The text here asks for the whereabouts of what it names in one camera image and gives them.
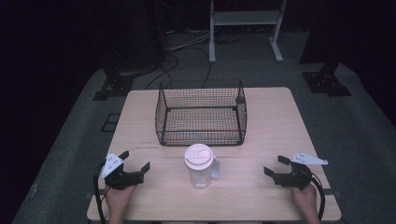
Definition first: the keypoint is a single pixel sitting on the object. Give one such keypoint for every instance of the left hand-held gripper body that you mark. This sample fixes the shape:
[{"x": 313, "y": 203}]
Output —
[{"x": 115, "y": 177}]

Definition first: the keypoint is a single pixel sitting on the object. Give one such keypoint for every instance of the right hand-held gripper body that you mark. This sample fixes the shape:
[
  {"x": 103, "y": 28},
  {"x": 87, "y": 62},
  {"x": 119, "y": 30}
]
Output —
[{"x": 297, "y": 179}]

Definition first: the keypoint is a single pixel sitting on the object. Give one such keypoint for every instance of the person's left hand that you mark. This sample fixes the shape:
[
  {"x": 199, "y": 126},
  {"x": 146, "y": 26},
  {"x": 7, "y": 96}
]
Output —
[{"x": 120, "y": 199}]

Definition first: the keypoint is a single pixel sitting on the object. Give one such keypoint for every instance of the person's right hand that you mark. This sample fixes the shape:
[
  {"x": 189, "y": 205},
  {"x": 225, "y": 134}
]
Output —
[{"x": 306, "y": 199}]

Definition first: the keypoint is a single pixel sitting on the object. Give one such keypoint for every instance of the clear cup with white lid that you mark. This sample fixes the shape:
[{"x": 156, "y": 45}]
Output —
[{"x": 199, "y": 169}]

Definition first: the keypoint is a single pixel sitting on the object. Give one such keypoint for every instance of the black stand base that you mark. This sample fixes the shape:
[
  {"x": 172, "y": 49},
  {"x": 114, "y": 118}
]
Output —
[
  {"x": 116, "y": 84},
  {"x": 327, "y": 82}
]

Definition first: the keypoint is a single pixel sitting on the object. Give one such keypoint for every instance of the white metal stand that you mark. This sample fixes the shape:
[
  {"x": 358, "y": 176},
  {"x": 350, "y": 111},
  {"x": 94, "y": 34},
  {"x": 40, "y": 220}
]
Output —
[{"x": 246, "y": 17}]

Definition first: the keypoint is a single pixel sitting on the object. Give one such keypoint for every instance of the black square floor frame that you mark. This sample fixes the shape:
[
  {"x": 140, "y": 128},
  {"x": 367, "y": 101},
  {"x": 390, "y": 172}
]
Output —
[{"x": 110, "y": 123}]

